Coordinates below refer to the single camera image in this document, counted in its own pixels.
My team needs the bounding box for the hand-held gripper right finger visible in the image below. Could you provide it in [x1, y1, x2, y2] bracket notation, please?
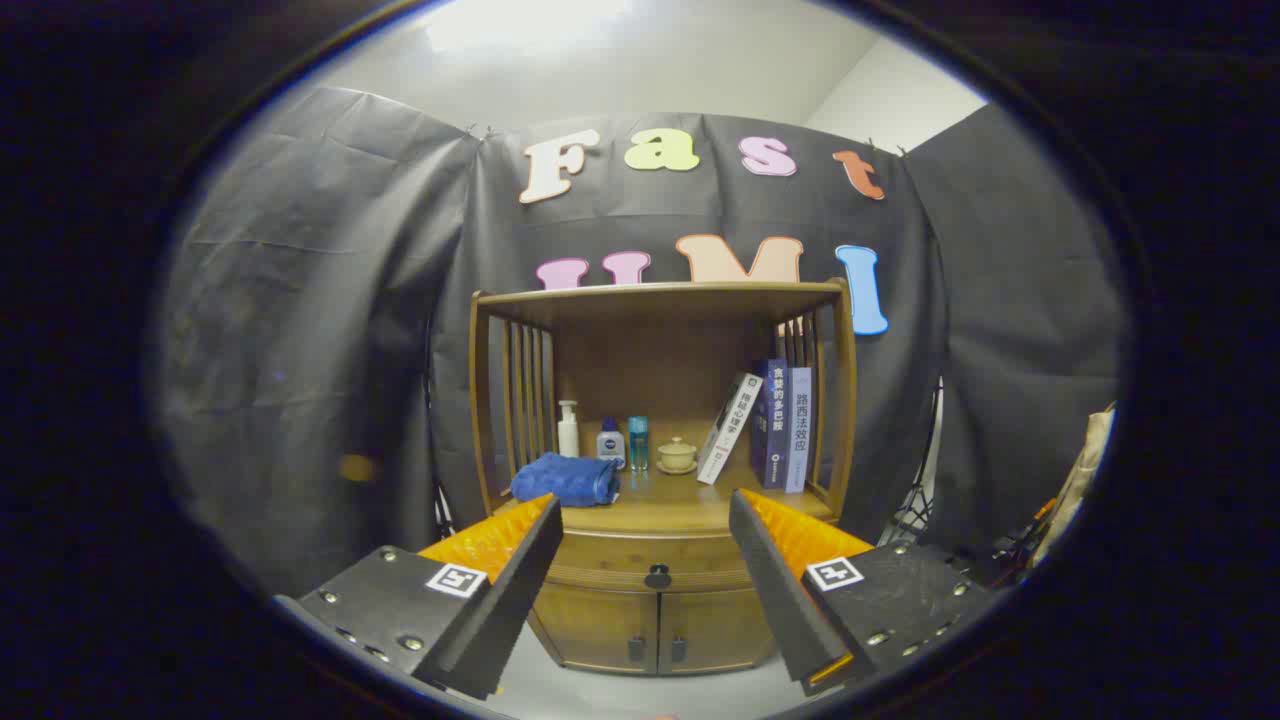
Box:
[728, 488, 1006, 698]

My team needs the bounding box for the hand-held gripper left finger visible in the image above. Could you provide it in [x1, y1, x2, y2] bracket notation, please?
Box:
[275, 493, 564, 701]

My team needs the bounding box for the wooden drawer with black knob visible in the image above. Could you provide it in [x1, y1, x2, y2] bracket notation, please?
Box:
[540, 530, 766, 593]

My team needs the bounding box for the wooden cabinet door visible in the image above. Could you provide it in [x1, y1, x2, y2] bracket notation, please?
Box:
[530, 585, 659, 674]
[658, 588, 779, 673]

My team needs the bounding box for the wooden countertop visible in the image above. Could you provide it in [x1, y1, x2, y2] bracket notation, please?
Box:
[490, 465, 836, 536]

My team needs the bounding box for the wooden cabinet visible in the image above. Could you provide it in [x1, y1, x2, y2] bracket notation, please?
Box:
[468, 278, 861, 676]

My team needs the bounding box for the black tripod stand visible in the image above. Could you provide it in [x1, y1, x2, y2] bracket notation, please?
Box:
[880, 380, 946, 546]
[428, 478, 459, 541]

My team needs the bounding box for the blue folded towel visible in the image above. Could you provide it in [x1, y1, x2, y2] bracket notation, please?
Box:
[510, 452, 621, 508]

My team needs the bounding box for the dark blue book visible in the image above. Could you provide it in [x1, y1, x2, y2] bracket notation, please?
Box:
[750, 358, 791, 491]

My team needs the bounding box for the light blue book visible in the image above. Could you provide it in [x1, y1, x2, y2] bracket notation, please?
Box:
[785, 366, 813, 494]

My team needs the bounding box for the white book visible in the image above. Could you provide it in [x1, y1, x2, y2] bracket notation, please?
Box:
[696, 373, 764, 486]

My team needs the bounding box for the beige board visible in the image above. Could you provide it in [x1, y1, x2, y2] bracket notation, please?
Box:
[1030, 400, 1116, 571]

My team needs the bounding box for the black backdrop cloth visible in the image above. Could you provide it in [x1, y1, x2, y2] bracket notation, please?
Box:
[150, 85, 1131, 601]

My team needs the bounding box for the black equipment with cables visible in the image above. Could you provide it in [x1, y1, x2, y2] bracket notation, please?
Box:
[960, 500, 1056, 591]

